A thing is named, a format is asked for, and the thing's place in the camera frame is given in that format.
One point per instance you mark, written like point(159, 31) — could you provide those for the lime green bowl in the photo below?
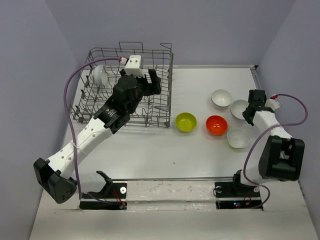
point(185, 122)

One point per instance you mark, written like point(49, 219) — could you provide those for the grey wire dish rack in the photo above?
point(153, 110)

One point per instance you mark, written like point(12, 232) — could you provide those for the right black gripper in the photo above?
point(248, 120)

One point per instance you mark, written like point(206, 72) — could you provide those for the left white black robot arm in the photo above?
point(54, 174)

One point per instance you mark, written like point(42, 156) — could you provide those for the orange bowl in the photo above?
point(216, 125)

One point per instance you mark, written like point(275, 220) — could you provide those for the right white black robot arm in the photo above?
point(282, 156)

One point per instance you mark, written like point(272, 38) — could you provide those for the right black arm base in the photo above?
point(232, 195)

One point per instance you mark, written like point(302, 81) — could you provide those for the white square bowl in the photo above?
point(237, 138)

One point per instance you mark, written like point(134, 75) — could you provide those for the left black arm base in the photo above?
point(112, 196)

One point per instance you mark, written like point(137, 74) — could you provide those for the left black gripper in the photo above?
point(155, 88)

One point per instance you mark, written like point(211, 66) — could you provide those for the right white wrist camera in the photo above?
point(273, 103)

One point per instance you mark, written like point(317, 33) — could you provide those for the white round bowl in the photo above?
point(238, 107)
point(221, 98)
point(100, 75)

